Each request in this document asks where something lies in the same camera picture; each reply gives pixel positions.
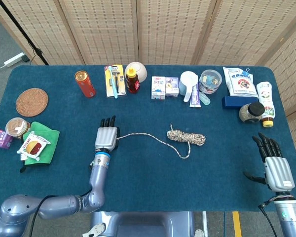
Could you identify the white squeeze sauce bottle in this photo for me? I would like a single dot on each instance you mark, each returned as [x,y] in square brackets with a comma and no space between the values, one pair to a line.
[267,98]

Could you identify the blue binder clip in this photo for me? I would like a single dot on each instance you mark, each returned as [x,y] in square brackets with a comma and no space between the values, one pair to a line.
[247,72]

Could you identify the red drink can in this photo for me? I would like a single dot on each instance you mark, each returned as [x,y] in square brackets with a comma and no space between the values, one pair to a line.
[86,86]

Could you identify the black tripod stand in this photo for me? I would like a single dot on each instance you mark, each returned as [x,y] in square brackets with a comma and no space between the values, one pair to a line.
[19,29]

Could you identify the glass jar with black lid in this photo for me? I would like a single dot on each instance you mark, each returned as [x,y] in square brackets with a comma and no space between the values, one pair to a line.
[250,113]

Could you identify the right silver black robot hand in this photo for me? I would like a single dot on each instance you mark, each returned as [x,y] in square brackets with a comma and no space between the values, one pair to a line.
[278,172]

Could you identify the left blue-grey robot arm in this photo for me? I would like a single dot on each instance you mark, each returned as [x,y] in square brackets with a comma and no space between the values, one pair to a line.
[97,182]

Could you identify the light blue toothbrush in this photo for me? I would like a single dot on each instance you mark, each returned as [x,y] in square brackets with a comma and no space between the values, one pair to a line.
[113,82]

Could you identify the white powder bag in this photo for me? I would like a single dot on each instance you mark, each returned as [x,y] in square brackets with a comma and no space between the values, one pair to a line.
[240,84]

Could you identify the pale blue comb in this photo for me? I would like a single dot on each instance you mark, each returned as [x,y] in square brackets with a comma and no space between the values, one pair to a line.
[205,98]

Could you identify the white plastic measuring cup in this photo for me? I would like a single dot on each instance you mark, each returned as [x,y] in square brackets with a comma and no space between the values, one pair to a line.
[187,81]

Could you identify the purple white tissue packet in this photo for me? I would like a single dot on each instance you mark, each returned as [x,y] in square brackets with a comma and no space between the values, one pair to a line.
[1,139]

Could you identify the round woven rattan coaster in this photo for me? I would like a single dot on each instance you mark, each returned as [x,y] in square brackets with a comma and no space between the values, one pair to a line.
[32,102]

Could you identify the brown sealed pudding cup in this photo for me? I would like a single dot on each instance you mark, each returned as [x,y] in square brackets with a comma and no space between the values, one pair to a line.
[14,126]

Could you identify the honey bottle with yellow cap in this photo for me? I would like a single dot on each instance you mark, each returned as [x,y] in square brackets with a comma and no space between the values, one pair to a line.
[132,82]

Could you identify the navy blue flat box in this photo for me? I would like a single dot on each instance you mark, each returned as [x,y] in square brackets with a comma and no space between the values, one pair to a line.
[230,101]

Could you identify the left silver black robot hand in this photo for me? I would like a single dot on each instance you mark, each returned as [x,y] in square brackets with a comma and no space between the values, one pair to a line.
[106,138]

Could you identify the red white snack packet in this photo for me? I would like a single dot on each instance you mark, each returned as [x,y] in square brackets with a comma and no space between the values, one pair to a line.
[34,146]

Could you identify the razor on yellow blister card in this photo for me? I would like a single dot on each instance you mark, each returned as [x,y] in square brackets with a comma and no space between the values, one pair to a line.
[122,84]

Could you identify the beige upturned bowl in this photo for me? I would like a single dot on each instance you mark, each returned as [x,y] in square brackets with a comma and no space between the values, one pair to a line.
[141,71]

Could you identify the bamboo folding screen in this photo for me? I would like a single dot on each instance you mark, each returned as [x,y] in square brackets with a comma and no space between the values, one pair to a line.
[162,29]

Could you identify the white power strip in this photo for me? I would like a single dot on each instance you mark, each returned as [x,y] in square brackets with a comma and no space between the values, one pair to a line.
[13,59]

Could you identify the clear tub of clips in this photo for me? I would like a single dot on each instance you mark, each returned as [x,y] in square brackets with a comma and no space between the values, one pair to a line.
[210,81]

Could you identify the green cloth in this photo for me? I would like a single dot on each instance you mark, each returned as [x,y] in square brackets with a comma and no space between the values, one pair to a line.
[51,145]

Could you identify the black power plug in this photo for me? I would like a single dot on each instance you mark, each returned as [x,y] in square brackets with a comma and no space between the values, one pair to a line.
[25,58]

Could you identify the purple white toothpaste tube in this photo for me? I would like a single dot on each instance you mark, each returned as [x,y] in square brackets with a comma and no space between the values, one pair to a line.
[195,97]

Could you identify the white milk carton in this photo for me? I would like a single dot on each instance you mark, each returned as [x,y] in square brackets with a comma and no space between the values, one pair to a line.
[158,87]

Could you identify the purple white small box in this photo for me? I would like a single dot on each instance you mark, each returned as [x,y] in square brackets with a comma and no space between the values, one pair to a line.
[172,86]

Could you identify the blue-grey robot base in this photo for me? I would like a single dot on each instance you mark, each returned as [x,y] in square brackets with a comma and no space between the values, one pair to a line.
[143,224]

